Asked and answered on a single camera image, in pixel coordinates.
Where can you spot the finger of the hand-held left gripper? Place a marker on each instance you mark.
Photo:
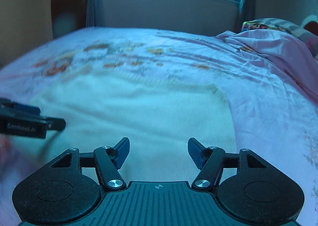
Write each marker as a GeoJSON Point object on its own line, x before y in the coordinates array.
{"type": "Point", "coordinates": [56, 124]}
{"type": "Point", "coordinates": [27, 109]}

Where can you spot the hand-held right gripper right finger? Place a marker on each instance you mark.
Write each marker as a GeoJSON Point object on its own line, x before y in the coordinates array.
{"type": "Point", "coordinates": [195, 152]}

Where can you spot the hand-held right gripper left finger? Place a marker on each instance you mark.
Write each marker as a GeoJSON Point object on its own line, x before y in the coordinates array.
{"type": "Point", "coordinates": [122, 152]}

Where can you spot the cream knit sweater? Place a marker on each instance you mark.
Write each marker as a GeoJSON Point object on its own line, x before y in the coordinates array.
{"type": "Point", "coordinates": [139, 116]}

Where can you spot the floral bed sheet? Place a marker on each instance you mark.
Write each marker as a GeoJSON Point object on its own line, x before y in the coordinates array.
{"type": "Point", "coordinates": [149, 49]}

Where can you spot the dark wooden door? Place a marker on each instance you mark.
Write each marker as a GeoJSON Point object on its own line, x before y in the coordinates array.
{"type": "Point", "coordinates": [69, 2]}

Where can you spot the pink quilt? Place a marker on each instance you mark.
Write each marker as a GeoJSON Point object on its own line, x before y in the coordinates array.
{"type": "Point", "coordinates": [273, 52]}

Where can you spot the striped floral pillow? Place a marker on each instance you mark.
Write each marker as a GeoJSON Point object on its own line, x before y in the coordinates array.
{"type": "Point", "coordinates": [278, 25]}

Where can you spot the red heart-shaped headboard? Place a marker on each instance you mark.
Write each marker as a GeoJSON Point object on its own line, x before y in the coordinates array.
{"type": "Point", "coordinates": [311, 25]}

